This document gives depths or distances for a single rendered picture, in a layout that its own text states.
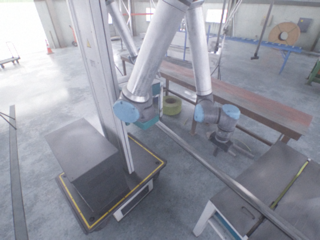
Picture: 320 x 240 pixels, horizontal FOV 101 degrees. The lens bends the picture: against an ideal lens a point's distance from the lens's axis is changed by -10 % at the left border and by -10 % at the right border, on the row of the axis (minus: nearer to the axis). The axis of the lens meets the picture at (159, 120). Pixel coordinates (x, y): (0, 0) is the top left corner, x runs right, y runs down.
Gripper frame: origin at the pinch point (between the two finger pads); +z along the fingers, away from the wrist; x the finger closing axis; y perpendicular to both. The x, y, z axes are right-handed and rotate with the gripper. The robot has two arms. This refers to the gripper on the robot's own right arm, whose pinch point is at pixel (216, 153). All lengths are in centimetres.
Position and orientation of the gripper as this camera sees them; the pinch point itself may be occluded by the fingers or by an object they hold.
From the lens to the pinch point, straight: 100.3
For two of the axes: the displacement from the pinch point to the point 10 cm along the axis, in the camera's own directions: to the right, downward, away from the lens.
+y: -7.9, 3.7, -4.9
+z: 0.0, 7.9, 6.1
